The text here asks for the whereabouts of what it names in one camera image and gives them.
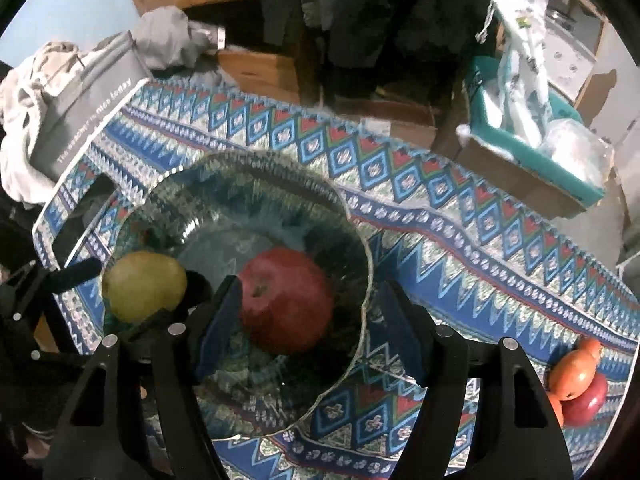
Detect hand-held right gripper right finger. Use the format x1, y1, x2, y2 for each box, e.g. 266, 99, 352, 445
382, 280, 576, 480

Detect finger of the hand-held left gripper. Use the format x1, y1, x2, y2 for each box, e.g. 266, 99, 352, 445
47, 258, 103, 295
120, 269, 215, 347

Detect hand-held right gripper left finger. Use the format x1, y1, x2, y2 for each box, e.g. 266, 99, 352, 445
42, 275, 242, 480

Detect green pear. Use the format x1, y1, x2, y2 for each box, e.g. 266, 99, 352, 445
102, 252, 188, 325

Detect clear glass bowl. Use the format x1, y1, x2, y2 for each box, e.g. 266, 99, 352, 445
102, 152, 376, 441

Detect large orange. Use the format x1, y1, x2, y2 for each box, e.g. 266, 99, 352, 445
549, 349, 598, 402

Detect blue patterned tablecloth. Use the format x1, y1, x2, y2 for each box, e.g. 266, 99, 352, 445
32, 77, 640, 480

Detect grey fabric bag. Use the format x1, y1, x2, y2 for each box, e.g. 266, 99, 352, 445
30, 30, 153, 186

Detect white crumpled cloth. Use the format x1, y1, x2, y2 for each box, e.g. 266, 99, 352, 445
0, 40, 88, 206

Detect large cardboard box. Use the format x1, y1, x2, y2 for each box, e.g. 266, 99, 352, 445
432, 105, 588, 221

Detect dark red apple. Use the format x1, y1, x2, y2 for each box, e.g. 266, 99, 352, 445
564, 374, 609, 427

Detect teal box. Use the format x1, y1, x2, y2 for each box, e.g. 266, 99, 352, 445
467, 55, 606, 208

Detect clear plastic bag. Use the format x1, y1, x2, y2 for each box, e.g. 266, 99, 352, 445
537, 120, 613, 191

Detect grey garment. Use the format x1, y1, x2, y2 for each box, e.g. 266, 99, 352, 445
132, 6, 223, 72

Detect white printed rice bag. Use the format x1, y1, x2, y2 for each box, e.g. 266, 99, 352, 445
475, 0, 556, 148

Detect white patterned storage cabinet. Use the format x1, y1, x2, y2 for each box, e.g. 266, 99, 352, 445
544, 7, 598, 103

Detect dark hanging clothes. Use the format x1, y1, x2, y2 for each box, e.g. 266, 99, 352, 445
255, 0, 501, 106

